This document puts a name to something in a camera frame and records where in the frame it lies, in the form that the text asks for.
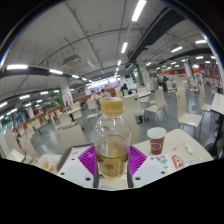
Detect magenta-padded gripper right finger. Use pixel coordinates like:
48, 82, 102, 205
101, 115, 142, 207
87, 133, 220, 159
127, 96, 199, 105
126, 145, 168, 189

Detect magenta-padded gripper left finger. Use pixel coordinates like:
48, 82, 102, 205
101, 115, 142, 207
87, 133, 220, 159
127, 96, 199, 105
56, 145, 100, 189

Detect clear bottle with yellow cap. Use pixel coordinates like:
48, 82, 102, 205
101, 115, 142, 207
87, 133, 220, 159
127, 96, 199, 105
93, 97, 133, 180

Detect red paper cup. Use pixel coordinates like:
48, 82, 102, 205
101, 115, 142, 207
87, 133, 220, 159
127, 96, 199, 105
146, 126, 167, 156

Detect beige chairs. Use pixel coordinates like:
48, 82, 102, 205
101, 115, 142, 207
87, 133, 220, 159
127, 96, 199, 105
6, 76, 224, 158

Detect clear plastic bag with food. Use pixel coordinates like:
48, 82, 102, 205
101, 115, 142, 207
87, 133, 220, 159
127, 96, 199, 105
37, 153, 63, 175

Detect crumpled white tissue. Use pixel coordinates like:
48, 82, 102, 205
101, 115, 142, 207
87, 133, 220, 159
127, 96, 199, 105
184, 143, 196, 155

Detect clear plastic packet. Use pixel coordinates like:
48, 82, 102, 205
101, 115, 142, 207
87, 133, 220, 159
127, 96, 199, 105
183, 156, 204, 168

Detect person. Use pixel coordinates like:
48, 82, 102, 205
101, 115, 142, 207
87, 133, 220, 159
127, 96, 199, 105
100, 88, 112, 99
91, 89, 102, 102
120, 83, 130, 97

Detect beige dining table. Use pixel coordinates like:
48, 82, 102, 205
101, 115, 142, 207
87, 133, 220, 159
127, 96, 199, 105
210, 92, 224, 116

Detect ceiling air conditioner unit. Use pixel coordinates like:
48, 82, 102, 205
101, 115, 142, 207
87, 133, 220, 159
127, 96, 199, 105
62, 54, 83, 69

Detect ceiling lights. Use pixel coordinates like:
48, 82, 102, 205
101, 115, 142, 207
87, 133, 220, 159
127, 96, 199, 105
0, 0, 224, 118

